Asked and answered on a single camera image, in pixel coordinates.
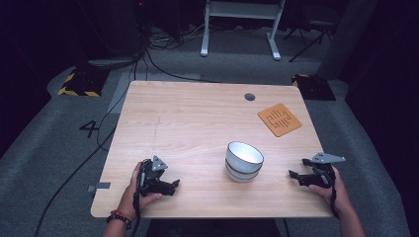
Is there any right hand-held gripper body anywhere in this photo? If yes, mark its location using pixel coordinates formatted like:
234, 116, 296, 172
302, 152, 347, 190

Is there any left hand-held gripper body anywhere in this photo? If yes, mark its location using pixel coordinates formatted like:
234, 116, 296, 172
136, 155, 169, 198

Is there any orange square coaster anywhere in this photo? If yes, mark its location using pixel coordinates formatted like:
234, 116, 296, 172
257, 103, 303, 138

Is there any white bowl with dark rim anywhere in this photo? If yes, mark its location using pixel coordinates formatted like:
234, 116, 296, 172
224, 140, 265, 175
225, 163, 262, 183

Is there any person's left hand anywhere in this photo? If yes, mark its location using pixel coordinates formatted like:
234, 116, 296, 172
118, 161, 164, 217

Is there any person's right hand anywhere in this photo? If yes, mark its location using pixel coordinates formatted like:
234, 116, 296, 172
307, 165, 353, 217

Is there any grey tape strip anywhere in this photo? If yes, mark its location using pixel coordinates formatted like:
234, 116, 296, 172
87, 182, 112, 194

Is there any person's dark clothing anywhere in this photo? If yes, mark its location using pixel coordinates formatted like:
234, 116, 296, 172
144, 218, 282, 237

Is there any yellow-black striped stand base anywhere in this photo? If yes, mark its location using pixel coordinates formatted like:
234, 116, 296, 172
57, 66, 111, 99
291, 73, 337, 102

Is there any black tripod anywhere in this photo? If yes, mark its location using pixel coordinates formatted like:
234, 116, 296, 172
283, 19, 334, 63

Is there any grey curtain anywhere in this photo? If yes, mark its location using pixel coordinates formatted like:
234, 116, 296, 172
316, 0, 380, 81

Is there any black right gripper strap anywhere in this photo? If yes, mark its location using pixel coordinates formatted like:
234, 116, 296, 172
329, 184, 341, 219

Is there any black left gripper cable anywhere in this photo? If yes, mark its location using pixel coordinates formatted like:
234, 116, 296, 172
130, 192, 142, 237

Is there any orange bracelet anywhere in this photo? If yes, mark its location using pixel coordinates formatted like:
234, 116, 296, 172
110, 209, 134, 222

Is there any dark bead bracelet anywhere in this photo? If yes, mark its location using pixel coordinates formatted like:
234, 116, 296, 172
105, 213, 133, 231

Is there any long black floor cable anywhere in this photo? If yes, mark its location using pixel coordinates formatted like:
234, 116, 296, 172
34, 60, 141, 237

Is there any curved black floor cable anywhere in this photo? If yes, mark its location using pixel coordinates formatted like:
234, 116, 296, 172
144, 48, 220, 85

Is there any tangle of floor cables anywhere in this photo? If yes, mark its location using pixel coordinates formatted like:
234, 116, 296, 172
147, 22, 215, 51

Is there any white desk frame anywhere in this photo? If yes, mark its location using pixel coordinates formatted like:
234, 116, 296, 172
200, 0, 287, 61

